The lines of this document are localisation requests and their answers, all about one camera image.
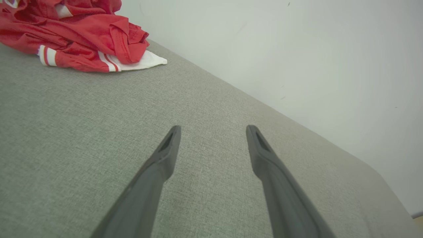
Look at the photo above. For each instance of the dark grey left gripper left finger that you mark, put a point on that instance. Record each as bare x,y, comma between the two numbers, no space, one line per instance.
145,195

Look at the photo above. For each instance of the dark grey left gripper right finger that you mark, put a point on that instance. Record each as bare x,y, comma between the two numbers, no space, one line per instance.
284,198

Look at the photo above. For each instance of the red white basketball jersey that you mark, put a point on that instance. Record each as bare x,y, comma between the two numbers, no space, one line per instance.
76,33

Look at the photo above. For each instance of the grey fabric sofa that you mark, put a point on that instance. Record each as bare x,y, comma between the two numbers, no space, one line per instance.
82,132

